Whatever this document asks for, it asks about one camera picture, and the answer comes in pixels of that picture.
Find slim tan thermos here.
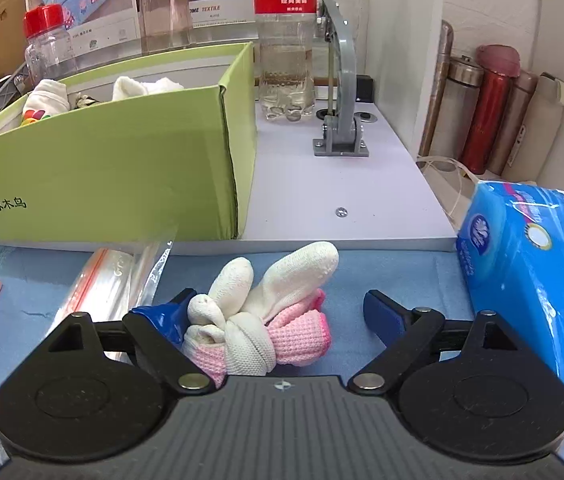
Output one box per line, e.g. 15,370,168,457
488,70,539,177

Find bedding picture poster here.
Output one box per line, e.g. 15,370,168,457
24,0,363,59

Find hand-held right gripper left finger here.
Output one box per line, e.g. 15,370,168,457
47,287,215,394

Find blue tissue pack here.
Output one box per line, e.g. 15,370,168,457
455,180,564,414

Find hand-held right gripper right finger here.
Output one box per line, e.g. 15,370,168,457
349,289,520,394

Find clear zip bag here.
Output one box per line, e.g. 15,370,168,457
59,240,178,364

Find red thermos with pink lid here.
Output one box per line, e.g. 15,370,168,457
461,44,521,175

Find red cap clear jar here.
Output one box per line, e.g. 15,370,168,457
23,4,79,86

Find knotted white pink gloves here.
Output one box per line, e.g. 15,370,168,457
182,241,341,386

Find pink lid clear bottle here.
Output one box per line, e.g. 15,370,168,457
134,0,196,56

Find red label cola bottle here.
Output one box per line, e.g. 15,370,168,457
252,0,319,122

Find grey wire rack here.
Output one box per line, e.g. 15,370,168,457
0,72,31,127

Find white sock with colourful print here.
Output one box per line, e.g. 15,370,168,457
22,79,71,126

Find small black box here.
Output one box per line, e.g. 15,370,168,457
354,75,376,104

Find tall silver thermos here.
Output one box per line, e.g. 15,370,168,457
418,20,456,159

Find white cloth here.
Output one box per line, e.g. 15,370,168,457
111,76,187,105

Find blue table cover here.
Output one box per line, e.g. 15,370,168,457
0,240,564,463

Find grey metal lever bracket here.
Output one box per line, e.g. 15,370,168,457
311,0,371,159

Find cream thermos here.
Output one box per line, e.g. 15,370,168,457
507,72,564,184

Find white cable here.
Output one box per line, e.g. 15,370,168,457
416,156,484,232

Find green cardboard box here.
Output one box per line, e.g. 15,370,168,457
0,41,259,242

